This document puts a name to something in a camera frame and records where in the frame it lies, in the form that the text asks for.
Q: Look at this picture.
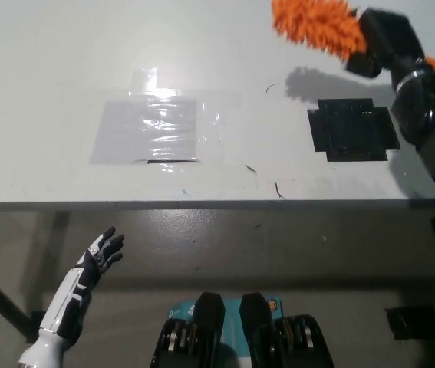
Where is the clear plastic taped sheet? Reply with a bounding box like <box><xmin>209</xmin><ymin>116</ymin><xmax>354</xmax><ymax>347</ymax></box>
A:
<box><xmin>87</xmin><ymin>67</ymin><xmax>243</xmax><ymax>173</ymax></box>

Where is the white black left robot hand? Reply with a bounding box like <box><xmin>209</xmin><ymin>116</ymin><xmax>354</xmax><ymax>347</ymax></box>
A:
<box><xmin>38</xmin><ymin>225</ymin><xmax>126</xmax><ymax>348</ymax></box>

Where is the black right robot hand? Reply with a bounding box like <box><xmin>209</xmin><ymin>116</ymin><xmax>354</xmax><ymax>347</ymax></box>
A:
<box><xmin>344</xmin><ymin>6</ymin><xmax>427</xmax><ymax>81</ymax></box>

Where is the orange microfiber extendable duster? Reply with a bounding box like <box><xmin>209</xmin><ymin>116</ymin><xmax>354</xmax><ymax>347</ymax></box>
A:
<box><xmin>270</xmin><ymin>0</ymin><xmax>435</xmax><ymax>73</ymax></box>

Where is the black tape patch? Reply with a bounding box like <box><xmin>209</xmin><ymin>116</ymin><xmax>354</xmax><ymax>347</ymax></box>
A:
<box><xmin>306</xmin><ymin>98</ymin><xmax>401</xmax><ymax>163</ymax></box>

